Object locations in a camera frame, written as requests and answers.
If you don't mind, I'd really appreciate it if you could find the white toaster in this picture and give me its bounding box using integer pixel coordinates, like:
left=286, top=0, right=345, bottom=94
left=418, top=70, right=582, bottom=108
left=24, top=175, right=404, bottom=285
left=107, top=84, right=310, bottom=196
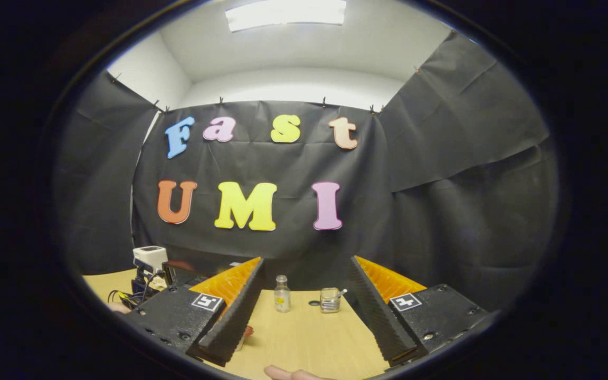
left=133, top=245, right=168, bottom=275

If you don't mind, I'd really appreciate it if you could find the small clear glass bottle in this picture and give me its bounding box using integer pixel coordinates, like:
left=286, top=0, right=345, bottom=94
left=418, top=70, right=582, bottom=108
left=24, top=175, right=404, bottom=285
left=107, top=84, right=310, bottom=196
left=274, top=274, right=291, bottom=314

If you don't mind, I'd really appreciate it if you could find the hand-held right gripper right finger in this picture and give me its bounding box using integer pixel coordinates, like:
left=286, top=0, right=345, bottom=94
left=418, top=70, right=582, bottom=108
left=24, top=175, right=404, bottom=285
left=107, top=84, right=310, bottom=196
left=348, top=256, right=490, bottom=367

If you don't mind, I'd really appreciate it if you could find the black backdrop cloth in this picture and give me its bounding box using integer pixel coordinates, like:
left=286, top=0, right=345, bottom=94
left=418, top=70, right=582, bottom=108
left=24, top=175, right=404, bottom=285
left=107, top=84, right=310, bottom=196
left=53, top=32, right=561, bottom=312

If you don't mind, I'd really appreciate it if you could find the large ceiling light panel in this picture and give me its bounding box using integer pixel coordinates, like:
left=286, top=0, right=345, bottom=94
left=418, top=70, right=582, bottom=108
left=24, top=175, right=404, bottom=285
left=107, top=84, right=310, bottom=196
left=225, top=0, right=348, bottom=32

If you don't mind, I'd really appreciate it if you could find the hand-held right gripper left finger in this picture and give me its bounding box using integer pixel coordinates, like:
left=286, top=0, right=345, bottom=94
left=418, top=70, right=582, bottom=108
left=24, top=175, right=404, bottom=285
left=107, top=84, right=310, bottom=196
left=123, top=257, right=265, bottom=367

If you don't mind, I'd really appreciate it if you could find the clear glass jar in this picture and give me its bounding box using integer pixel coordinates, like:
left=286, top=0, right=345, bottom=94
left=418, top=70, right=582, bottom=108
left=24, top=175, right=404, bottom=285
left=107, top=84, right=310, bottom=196
left=320, top=288, right=341, bottom=314

